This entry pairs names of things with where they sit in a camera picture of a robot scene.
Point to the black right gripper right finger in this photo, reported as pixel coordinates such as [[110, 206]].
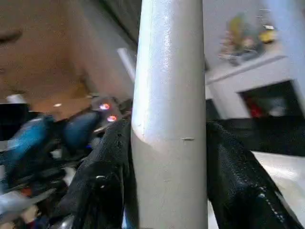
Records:
[[238, 186]]

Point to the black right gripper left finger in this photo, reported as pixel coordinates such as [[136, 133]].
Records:
[[104, 171]]

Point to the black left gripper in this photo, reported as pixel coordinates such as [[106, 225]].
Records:
[[43, 171]]

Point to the white sideboard cabinet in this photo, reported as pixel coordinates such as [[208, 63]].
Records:
[[238, 78]]

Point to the yellow toy figure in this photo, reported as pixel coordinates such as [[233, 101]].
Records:
[[267, 34]]

